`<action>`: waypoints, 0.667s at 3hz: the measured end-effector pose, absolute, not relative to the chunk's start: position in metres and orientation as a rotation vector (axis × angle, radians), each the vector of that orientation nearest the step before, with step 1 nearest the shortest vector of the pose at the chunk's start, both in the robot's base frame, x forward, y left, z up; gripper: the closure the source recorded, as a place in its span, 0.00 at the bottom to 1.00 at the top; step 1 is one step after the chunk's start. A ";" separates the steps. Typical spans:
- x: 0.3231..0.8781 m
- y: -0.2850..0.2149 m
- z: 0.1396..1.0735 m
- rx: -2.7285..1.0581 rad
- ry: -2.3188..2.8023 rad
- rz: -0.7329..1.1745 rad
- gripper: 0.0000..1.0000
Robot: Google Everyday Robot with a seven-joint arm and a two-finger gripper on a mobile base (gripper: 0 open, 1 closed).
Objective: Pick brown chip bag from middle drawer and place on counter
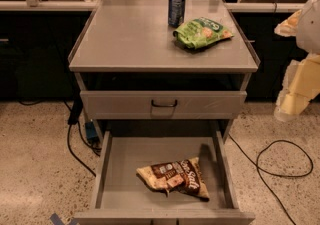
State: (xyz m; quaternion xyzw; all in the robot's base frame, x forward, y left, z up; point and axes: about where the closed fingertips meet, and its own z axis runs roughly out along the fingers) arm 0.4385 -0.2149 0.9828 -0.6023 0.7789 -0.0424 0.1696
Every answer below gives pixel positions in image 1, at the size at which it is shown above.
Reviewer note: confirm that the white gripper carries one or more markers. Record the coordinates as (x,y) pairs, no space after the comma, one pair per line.
(310,27)

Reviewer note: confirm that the brown chip bag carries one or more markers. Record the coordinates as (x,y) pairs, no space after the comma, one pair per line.
(184,176)

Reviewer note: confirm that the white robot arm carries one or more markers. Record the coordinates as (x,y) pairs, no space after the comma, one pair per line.
(307,37)

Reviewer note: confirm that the green chip bag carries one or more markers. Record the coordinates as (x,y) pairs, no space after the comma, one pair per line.
(200,33)

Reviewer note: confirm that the grey drawer cabinet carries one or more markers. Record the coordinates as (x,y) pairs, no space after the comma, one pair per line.
(128,45)

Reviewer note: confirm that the closed grey top drawer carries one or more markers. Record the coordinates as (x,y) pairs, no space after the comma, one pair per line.
(137,104)

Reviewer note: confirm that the open grey middle drawer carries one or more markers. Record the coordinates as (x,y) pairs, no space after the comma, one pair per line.
(121,197)

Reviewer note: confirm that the blue soda can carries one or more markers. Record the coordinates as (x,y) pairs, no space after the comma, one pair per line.
(176,11)

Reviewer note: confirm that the blue power adapter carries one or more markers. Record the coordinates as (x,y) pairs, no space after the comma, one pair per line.
(91,134)

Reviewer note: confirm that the dark lab bench left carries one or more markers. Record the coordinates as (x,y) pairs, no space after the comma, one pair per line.
(34,50)

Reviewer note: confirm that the blue floor tape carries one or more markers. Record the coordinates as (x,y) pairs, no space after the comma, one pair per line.
(55,219)

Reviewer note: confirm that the black drawer handle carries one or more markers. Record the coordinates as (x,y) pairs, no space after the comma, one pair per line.
(168,105)

